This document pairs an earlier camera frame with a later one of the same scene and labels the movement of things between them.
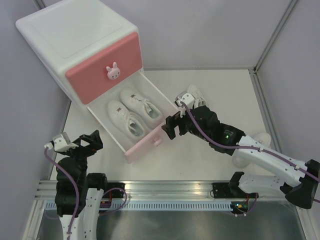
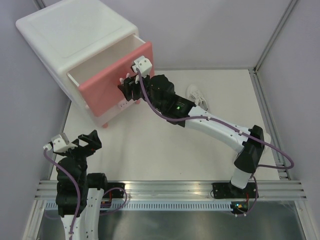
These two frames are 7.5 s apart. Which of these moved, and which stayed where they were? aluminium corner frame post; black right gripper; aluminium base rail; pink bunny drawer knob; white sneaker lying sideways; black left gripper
Moved: pink bunny drawer knob; black right gripper
Stayed: white sneaker lying sideways; aluminium base rail; aluminium corner frame post; black left gripper
